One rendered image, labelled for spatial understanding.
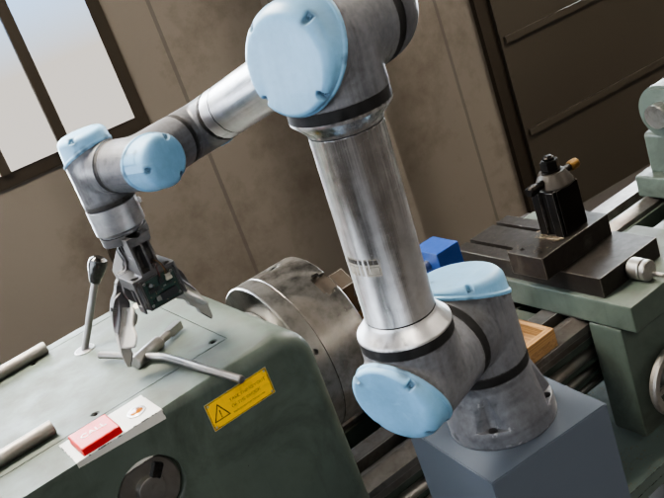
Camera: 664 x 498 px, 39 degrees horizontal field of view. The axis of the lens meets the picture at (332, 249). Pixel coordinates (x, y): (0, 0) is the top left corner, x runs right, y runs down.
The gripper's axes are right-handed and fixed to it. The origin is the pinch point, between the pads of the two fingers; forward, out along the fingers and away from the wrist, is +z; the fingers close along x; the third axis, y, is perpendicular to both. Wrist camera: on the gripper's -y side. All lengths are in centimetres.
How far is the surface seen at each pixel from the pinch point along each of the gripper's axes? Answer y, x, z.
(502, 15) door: -183, 252, 26
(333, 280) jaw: -4.9, 33.1, 8.1
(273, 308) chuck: -3.8, 19.8, 6.2
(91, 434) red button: 11.1, -18.5, 1.0
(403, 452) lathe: 3, 30, 42
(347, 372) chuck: 3.7, 25.0, 20.2
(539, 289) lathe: -6, 79, 36
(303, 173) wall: -200, 139, 52
